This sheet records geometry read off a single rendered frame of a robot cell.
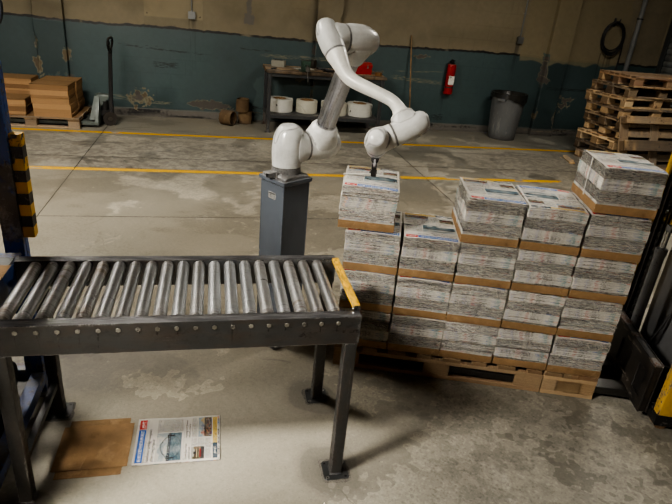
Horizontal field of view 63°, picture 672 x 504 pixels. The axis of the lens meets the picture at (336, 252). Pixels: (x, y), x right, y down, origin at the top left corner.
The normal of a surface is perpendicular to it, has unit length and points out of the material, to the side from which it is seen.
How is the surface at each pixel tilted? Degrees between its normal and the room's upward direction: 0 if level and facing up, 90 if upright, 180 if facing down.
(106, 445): 0
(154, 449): 0
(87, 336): 90
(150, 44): 90
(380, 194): 91
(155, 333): 90
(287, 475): 0
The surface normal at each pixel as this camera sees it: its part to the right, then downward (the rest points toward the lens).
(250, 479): 0.09, -0.91
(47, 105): 0.19, 0.41
